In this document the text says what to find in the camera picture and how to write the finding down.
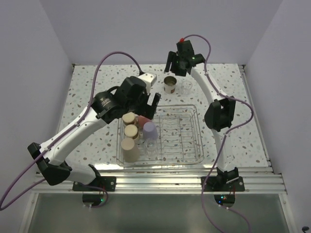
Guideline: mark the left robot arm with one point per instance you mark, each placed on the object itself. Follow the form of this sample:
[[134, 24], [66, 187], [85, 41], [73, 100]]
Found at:
[[50, 155]]

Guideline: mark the aluminium rail frame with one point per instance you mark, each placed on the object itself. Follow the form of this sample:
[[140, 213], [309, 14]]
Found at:
[[263, 204]]

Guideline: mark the steel cup with cork band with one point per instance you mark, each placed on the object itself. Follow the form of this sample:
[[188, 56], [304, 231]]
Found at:
[[132, 131]]

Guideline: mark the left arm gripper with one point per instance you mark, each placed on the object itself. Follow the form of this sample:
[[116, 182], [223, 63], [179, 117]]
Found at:
[[147, 109]]

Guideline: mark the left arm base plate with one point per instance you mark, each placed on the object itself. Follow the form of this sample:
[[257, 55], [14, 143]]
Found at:
[[107, 183]]

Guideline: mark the tall beige cup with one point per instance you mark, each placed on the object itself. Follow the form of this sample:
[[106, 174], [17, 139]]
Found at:
[[130, 150]]

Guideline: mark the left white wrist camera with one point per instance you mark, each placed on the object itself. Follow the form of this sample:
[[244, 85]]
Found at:
[[148, 78]]

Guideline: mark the large clear glass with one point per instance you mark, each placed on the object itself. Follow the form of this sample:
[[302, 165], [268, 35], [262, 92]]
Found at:
[[151, 147]]

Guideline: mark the steel cork-band cup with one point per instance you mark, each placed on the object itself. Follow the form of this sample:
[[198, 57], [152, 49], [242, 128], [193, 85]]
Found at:
[[169, 84], [130, 119]]

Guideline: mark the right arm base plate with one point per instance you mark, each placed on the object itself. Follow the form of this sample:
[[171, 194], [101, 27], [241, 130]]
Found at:
[[211, 185]]

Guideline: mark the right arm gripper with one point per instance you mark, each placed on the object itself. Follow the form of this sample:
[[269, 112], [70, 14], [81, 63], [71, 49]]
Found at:
[[172, 57]]

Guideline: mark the small clear glass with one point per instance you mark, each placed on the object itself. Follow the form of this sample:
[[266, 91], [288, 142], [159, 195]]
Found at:
[[186, 87]]

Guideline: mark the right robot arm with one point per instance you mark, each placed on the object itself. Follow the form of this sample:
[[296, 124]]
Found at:
[[218, 117]]

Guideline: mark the coral red plastic cup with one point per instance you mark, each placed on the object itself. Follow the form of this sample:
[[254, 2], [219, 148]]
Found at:
[[142, 121]]

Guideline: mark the purple plastic cup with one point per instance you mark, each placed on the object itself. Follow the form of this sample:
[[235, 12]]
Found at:
[[150, 131]]

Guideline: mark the wire dish rack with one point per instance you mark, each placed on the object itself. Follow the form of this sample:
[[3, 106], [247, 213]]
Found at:
[[179, 139]]

